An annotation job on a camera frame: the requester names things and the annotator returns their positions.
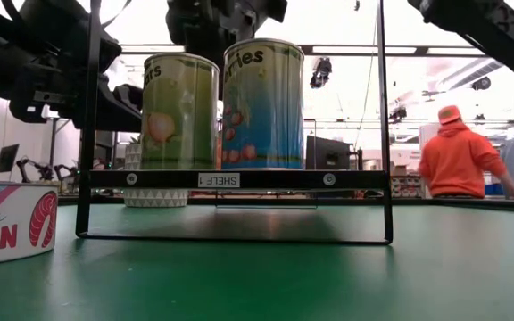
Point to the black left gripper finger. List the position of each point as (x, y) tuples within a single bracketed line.
[(125, 116)]

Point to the green pears can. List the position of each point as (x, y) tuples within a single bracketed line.
[(179, 111)]

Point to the blue berries can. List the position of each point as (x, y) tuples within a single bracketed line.
[(263, 107)]

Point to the can red-orange label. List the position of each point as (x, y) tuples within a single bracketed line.
[(218, 151)]

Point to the pink salmon can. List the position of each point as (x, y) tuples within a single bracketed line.
[(11, 223)]

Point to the black background robot arm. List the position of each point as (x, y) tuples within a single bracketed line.
[(67, 171), (36, 168)]

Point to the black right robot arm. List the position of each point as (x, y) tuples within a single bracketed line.
[(498, 35)]

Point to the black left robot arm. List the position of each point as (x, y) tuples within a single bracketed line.
[(60, 35)]

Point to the black metal rack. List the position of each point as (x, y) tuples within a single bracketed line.
[(53, 147)]

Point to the small black monitor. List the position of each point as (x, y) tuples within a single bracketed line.
[(8, 158)]

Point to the potted succulent in white pot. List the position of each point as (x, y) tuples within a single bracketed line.
[(154, 198)]

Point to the wooden board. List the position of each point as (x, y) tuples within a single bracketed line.
[(284, 179)]

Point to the green table mat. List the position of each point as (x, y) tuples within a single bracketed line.
[(257, 285)]

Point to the black ceiling camera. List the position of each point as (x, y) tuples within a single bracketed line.
[(481, 83), (397, 113), (321, 73)]

